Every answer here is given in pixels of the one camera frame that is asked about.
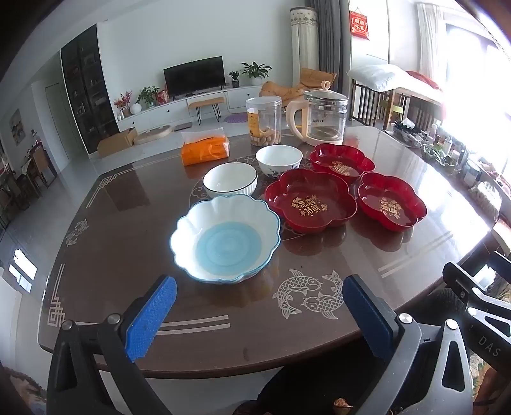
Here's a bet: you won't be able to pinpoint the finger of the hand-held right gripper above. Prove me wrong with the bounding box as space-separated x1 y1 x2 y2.
442 261 511 360
485 251 511 280

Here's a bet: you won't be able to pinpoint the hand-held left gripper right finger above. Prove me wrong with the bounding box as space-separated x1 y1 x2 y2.
342 275 476 415

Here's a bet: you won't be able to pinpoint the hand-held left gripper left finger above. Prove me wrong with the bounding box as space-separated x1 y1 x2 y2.
47 275 177 415

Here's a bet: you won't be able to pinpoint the scalloped white and blue bowl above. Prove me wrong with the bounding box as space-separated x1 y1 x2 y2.
170 195 282 285

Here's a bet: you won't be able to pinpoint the red flower-shaped plate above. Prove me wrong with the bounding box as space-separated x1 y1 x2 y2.
356 171 428 232
309 143 376 184
264 169 358 234

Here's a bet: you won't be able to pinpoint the white ribbed bowl black rim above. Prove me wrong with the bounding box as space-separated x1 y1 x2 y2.
203 162 258 199

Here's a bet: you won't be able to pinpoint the white bowl blue floral print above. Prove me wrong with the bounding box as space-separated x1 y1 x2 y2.
255 145 303 177

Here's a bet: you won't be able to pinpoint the red book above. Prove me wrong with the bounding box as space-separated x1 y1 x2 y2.
491 219 511 250

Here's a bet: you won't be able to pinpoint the clear bag of nuts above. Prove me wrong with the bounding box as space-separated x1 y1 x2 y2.
469 181 501 218

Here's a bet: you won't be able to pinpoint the black mesh office chair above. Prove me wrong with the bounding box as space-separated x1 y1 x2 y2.
255 287 474 415

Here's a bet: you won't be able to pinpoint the glass jar blue lid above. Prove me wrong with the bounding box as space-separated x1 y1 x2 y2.
463 160 482 188

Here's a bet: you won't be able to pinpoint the glass tray of clutter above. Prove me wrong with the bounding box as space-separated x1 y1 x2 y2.
393 117 434 146

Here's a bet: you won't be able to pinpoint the orange tissue pack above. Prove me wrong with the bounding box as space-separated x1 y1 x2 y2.
181 128 231 167

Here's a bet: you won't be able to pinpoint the cardboard box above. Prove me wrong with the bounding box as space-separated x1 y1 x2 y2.
97 128 138 157

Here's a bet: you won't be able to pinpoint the wooden dining chair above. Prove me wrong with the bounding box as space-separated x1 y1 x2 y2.
28 141 58 188

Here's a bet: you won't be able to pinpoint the red cloth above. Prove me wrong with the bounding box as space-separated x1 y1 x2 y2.
405 71 440 90

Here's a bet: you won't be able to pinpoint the white TV cabinet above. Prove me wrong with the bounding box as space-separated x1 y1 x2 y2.
118 82 276 132

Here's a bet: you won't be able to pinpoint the red flowers in vase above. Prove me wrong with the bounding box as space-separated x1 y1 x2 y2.
114 91 134 118

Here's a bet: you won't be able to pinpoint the white door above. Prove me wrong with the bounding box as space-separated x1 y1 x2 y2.
45 83 72 160

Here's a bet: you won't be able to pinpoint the wooden bench black legs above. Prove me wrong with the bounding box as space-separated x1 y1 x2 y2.
187 97 225 125

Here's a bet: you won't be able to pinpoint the bushy green potted plant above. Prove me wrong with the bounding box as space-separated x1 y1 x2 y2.
137 86 160 108

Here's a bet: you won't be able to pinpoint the clear plastic snack jar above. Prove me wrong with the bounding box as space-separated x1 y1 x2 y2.
245 97 283 147

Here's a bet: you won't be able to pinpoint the white pillow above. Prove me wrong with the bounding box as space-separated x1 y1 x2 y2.
347 64 412 93

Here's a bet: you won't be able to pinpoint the white curtain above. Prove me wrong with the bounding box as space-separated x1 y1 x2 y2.
415 2 448 80

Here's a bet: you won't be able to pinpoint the dark display cabinet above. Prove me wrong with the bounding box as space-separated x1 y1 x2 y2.
60 24 120 154

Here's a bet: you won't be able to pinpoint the orange lounge chair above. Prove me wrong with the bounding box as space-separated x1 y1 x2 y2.
259 68 338 108

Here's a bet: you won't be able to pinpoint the black television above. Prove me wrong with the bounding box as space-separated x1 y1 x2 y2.
163 56 225 97

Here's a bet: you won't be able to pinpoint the large green potted plant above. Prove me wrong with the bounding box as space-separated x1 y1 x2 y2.
240 61 273 86

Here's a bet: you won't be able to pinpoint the grey curtain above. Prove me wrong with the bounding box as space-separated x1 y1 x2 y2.
307 0 352 80

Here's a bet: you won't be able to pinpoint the covered standing air conditioner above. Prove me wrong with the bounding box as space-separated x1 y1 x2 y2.
289 7 320 76

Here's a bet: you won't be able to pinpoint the glass kettle cream handle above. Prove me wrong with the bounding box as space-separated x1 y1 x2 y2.
285 80 349 146

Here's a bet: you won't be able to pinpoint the dark wooden bed frame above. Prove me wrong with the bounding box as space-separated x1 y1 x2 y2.
349 78 444 130

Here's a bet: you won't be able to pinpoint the framed wall picture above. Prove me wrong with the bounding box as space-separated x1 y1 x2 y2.
9 109 22 145

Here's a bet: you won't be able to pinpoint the red wall hanging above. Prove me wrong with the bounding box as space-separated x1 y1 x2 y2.
348 10 370 41

